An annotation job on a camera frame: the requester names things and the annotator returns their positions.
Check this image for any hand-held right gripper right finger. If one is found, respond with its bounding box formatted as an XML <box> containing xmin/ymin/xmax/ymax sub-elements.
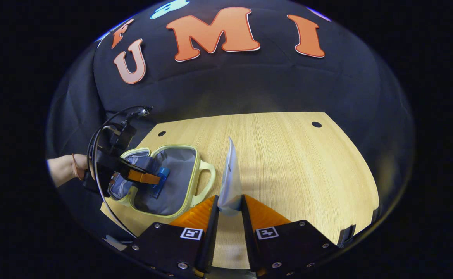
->
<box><xmin>241</xmin><ymin>194</ymin><xmax>338</xmax><ymax>278</ymax></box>

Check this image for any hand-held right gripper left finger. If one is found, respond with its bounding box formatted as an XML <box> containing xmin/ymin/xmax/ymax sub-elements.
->
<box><xmin>122</xmin><ymin>195</ymin><xmax>220</xmax><ymax>278</ymax></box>

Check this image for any blue skin care bottle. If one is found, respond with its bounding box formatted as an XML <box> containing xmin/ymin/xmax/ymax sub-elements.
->
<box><xmin>151</xmin><ymin>167</ymin><xmax>171</xmax><ymax>199</ymax></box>

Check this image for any pale yellow suitcase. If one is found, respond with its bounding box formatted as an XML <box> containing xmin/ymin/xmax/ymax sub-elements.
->
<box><xmin>105</xmin><ymin>145</ymin><xmax>216</xmax><ymax>218</ymax></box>

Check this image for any pale blue skin care tube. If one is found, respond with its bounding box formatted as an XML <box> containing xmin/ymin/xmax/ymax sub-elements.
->
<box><xmin>217</xmin><ymin>136</ymin><xmax>243</xmax><ymax>217</ymax></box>

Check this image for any black backdrop cloth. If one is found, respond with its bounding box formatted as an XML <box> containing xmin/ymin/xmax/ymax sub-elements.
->
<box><xmin>46</xmin><ymin>0</ymin><xmax>416</xmax><ymax>241</ymax></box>

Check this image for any black table edge bracket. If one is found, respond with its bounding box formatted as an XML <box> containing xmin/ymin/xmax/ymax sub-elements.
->
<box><xmin>336</xmin><ymin>224</ymin><xmax>357</xmax><ymax>249</ymax></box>

